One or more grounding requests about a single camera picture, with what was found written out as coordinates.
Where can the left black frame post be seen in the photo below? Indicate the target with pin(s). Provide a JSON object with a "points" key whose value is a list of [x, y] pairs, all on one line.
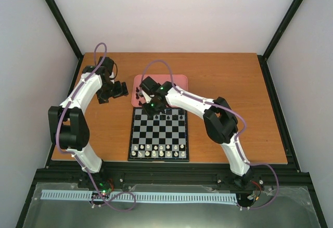
{"points": [[52, 5]]}

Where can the right black frame post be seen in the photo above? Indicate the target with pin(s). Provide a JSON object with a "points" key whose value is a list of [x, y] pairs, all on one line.
{"points": [[290, 13]]}

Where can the light blue cable duct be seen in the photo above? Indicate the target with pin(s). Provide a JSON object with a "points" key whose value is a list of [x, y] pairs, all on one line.
{"points": [[145, 197]]}

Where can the black frame post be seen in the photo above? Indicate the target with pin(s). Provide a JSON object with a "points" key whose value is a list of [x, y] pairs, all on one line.
{"points": [[52, 5], [290, 13]]}

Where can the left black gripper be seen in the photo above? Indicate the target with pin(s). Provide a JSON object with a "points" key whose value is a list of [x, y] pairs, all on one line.
{"points": [[101, 96]]}

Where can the black aluminium frame base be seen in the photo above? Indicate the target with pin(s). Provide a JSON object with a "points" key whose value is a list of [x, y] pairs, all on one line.
{"points": [[180, 174]]}

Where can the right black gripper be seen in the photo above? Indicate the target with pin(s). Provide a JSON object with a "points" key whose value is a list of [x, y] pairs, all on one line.
{"points": [[151, 114]]}

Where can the black and grey chessboard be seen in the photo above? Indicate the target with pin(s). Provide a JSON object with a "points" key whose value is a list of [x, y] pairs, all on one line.
{"points": [[148, 131]]}

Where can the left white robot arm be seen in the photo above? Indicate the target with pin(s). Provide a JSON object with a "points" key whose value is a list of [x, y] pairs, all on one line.
{"points": [[69, 131]]}

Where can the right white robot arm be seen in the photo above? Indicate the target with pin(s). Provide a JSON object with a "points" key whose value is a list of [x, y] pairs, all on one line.
{"points": [[219, 120]]}

